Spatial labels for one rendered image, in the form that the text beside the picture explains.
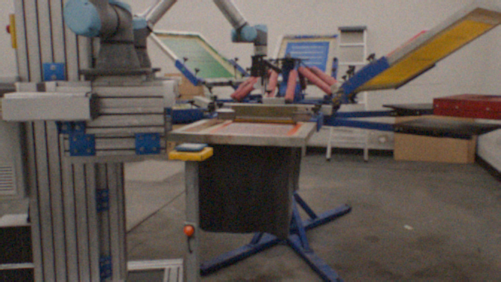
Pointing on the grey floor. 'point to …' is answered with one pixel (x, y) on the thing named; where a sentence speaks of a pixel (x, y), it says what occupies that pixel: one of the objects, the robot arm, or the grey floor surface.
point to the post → (191, 157)
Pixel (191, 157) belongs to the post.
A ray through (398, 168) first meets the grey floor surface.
